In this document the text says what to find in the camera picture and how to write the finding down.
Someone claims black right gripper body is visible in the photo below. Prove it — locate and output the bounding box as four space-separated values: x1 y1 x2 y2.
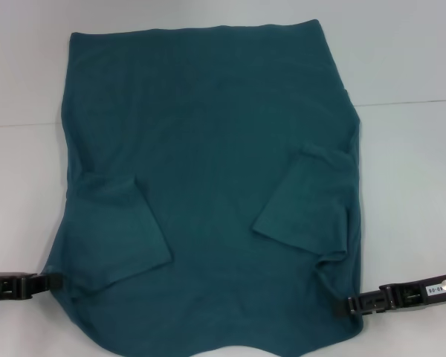
380 272 446 310

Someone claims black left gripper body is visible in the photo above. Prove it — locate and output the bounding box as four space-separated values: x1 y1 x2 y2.
0 271 35 301

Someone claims blue shirt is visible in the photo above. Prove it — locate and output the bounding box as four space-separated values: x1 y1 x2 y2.
40 18 366 357

